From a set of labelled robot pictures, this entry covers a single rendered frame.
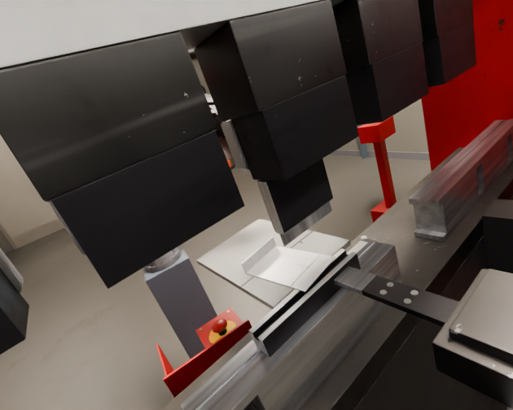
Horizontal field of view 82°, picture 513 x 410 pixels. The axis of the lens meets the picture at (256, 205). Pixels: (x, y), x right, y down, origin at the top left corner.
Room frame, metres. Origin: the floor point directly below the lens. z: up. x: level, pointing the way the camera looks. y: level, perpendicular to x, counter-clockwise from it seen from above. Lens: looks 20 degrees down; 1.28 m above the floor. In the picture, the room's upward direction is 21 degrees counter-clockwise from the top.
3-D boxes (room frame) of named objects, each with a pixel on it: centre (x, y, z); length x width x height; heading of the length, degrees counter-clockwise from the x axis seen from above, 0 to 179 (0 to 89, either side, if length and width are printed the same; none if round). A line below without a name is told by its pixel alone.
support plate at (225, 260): (0.50, 0.02, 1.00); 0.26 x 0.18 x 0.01; 30
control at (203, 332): (0.56, 0.23, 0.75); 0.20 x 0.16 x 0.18; 112
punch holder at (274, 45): (0.39, -0.08, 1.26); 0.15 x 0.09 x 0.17; 120
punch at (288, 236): (0.37, -0.06, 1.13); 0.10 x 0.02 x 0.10; 120
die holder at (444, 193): (0.65, -0.53, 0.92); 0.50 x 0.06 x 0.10; 120
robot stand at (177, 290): (1.13, 0.44, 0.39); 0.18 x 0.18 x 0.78; 19
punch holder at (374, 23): (0.49, -0.25, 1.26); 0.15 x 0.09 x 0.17; 120
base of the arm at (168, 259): (1.13, 0.44, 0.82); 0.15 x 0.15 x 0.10
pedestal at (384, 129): (2.05, -0.99, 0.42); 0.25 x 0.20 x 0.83; 30
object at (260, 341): (0.35, -0.03, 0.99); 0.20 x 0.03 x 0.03; 120
